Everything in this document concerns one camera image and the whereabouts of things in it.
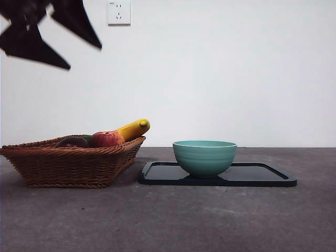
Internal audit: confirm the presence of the dark red plum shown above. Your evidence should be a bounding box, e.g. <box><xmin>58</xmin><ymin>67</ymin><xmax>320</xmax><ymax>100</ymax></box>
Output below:
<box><xmin>56</xmin><ymin>136</ymin><xmax>89</xmax><ymax>149</ymax></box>

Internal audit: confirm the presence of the teal ribbed bowl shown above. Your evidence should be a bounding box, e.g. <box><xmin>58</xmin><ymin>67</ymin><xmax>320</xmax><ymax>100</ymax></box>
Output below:
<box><xmin>172</xmin><ymin>140</ymin><xmax>238</xmax><ymax>179</ymax></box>

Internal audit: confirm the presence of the red and yellow apple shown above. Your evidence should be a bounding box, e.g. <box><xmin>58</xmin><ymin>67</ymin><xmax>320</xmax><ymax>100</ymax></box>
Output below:
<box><xmin>91</xmin><ymin>130</ymin><xmax>125</xmax><ymax>148</ymax></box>

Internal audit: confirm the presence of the yellow banana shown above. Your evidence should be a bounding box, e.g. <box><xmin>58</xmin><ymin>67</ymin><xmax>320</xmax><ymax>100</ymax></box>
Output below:
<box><xmin>115</xmin><ymin>118</ymin><xmax>151</xmax><ymax>142</ymax></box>

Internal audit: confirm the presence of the brown wicker basket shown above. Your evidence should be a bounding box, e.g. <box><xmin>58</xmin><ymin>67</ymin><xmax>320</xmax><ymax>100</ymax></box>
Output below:
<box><xmin>0</xmin><ymin>134</ymin><xmax>146</xmax><ymax>188</ymax></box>

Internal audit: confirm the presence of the dark green rectangular tray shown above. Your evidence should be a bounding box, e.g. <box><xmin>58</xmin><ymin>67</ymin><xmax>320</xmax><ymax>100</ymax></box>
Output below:
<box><xmin>138</xmin><ymin>161</ymin><xmax>298</xmax><ymax>187</ymax></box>

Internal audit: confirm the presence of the white wall socket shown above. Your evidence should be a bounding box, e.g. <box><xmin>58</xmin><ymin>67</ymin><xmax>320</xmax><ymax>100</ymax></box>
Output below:
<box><xmin>108</xmin><ymin>0</ymin><xmax>131</xmax><ymax>26</ymax></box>

